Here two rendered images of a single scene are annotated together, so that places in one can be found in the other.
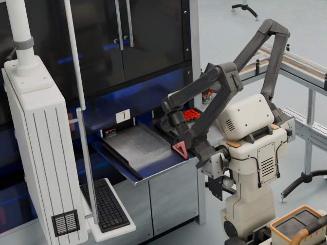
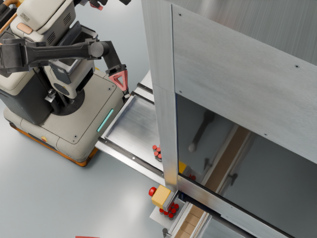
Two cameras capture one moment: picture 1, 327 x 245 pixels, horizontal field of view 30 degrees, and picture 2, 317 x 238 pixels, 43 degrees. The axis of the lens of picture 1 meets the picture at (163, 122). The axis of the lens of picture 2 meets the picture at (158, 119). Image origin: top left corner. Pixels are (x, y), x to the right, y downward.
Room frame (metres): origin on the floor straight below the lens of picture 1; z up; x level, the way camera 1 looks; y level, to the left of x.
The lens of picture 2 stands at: (3.64, -0.41, 2.60)
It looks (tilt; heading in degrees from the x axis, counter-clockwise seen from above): 64 degrees down; 159
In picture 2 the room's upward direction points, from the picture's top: 7 degrees counter-clockwise
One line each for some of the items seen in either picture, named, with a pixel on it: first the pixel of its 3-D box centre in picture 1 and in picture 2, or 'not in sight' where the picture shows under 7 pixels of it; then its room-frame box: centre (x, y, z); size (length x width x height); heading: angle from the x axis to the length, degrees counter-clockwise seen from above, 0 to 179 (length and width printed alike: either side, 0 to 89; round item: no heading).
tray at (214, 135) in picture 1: (196, 129); (149, 133); (2.90, -0.18, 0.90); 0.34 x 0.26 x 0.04; 31
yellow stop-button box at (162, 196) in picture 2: not in sight; (162, 198); (3.23, -0.27, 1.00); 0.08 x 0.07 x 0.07; 31
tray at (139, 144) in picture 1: (133, 142); not in sight; (2.82, 0.17, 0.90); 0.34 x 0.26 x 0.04; 31
